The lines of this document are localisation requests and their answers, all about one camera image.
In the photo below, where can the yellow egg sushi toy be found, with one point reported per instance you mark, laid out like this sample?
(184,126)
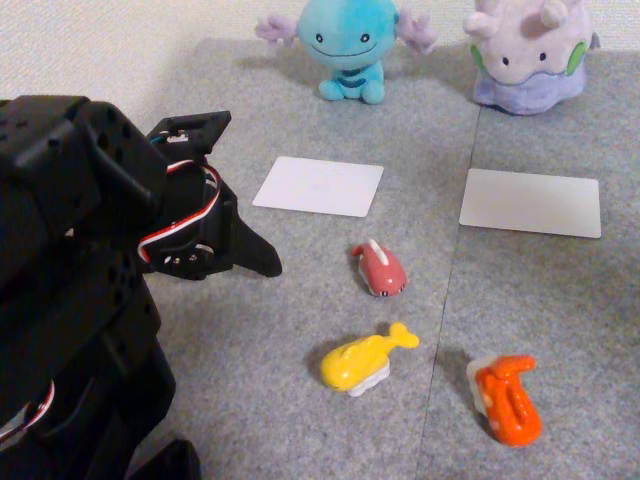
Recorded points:
(355,362)

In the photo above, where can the pink fish sushi toy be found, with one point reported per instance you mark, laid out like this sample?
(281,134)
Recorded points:
(382,270)

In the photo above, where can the blue Wooper plush toy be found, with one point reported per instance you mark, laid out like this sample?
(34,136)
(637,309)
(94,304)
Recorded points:
(345,45)

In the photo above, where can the orange shrimp sushi toy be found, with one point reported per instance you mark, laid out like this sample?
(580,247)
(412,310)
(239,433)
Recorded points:
(510,405)

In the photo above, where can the purple Goomy plush toy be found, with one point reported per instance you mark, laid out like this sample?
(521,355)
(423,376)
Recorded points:
(530,65)

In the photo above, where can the grey carpet mat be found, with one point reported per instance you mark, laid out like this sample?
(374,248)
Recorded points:
(275,325)
(550,300)

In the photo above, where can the white rectangular card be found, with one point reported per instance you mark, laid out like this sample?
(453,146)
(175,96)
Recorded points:
(530,202)
(320,187)

